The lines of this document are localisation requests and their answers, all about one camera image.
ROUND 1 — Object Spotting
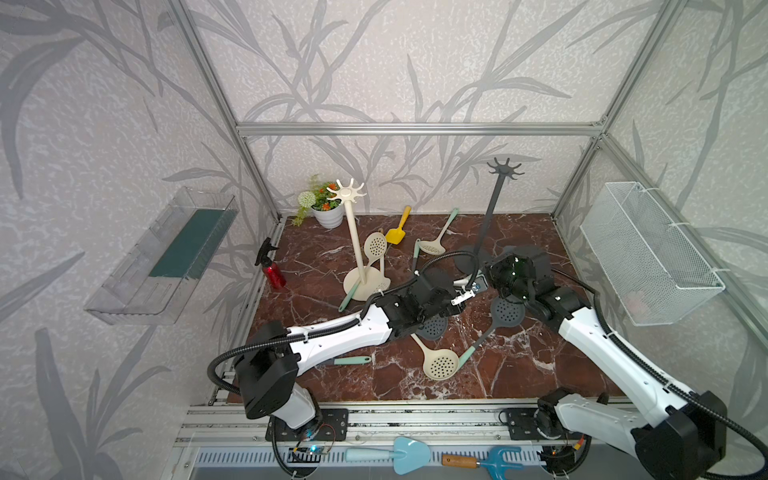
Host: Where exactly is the grey skimmer green handle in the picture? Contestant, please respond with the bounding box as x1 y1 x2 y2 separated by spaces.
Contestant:
458 297 526 368
415 316 448 341

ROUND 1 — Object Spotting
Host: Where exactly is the large cream skimmer green handle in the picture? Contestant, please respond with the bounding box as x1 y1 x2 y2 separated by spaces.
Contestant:
411 334 459 381

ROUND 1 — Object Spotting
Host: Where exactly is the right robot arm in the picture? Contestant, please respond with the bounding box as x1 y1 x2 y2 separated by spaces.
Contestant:
482 246 727 479

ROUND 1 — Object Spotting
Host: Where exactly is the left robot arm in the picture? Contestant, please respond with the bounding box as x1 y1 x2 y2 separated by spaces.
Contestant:
233 269 475 432

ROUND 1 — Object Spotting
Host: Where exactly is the dark grey utensil rack stand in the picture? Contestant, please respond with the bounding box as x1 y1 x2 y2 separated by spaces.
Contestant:
460 157 523 265

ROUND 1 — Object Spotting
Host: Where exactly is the grey skimmer centre upright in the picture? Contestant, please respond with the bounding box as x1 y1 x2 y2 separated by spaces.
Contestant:
411 239 421 275

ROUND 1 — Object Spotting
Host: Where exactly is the cream utensil rack stand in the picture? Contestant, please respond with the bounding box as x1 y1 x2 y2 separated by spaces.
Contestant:
328 179 390 301

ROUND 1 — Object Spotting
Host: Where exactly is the cream skimmer leaning on rack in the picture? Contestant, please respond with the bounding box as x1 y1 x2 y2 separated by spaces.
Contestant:
338 232 387 312

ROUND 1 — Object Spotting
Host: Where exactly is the yellow toy shovel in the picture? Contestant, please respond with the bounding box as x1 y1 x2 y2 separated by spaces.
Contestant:
385 205 412 245

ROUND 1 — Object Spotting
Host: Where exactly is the potted artificial plant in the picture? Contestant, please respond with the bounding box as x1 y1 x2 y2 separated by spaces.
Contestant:
292 174 344 230

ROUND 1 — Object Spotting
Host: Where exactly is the red spray bottle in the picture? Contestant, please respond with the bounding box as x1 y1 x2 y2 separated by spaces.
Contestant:
255 237 286 290

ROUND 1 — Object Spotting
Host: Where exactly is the light blue garden trowel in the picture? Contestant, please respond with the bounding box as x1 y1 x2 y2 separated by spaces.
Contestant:
344 436 431 475

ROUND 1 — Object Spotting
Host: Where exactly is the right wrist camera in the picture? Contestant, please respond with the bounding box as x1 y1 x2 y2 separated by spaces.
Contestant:
451 280 488 305

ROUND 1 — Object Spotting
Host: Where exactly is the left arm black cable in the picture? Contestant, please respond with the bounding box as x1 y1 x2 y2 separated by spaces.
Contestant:
206 251 481 397

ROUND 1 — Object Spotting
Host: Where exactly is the small cream skimmer green handle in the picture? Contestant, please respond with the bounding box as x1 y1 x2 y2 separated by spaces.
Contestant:
419 208 459 256

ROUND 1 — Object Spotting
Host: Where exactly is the white wire mesh basket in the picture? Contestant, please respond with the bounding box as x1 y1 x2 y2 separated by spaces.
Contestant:
581 182 725 327

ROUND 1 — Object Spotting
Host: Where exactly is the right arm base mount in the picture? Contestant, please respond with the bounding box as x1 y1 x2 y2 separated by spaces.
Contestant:
500 408 582 443

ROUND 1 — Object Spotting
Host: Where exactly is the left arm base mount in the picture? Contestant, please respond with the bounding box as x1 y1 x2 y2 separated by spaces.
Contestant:
265 408 350 442

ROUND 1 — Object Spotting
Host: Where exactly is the blue garden fork wooden handle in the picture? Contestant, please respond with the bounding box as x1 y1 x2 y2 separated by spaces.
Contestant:
441 446 524 480

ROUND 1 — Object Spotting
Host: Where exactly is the clear plastic wall shelf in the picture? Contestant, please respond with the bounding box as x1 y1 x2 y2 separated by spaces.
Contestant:
84 187 239 326

